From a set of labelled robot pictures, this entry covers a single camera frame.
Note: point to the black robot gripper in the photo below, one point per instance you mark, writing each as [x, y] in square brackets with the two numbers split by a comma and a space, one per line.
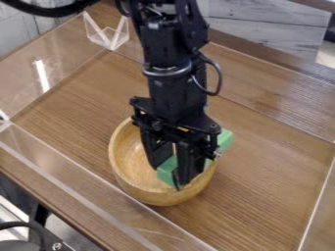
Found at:
[172, 117]

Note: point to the green rectangular block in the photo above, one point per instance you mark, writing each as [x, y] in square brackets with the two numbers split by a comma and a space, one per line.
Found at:
[166, 170]

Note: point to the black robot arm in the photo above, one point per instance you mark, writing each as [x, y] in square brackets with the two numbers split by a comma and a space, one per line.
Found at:
[173, 32]

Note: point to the brown wooden bowl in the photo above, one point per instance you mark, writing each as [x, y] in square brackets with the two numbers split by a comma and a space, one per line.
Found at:
[136, 175]

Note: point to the clear acrylic front wall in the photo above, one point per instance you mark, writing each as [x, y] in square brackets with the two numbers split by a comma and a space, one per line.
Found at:
[89, 201]

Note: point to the clear acrylic corner bracket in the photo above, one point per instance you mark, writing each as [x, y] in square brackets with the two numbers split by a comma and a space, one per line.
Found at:
[107, 37]

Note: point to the black table leg bracket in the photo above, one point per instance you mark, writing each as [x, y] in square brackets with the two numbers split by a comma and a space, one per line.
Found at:
[41, 235]

